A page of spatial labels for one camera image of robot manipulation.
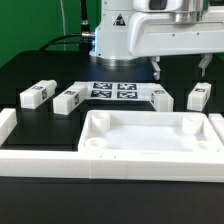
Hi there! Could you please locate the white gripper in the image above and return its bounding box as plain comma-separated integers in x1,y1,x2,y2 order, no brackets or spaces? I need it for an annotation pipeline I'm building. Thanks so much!
128,9,224,80

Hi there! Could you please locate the white desk top tray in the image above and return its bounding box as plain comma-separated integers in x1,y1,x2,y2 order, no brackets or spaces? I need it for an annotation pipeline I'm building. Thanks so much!
78,110,224,153

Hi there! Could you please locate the white fiducial marker sheet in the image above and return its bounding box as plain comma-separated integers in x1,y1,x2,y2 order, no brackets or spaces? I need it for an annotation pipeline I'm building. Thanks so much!
77,81,163,101

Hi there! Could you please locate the black cable with connector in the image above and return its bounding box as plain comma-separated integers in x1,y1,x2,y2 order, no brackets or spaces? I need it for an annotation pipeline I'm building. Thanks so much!
39,0,98,52

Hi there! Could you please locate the white thin cable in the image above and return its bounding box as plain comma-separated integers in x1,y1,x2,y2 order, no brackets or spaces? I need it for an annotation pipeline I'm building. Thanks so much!
59,0,67,52

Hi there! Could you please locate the white U-shaped fence frame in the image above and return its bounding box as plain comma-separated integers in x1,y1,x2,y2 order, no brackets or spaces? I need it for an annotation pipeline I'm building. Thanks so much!
0,113,224,182

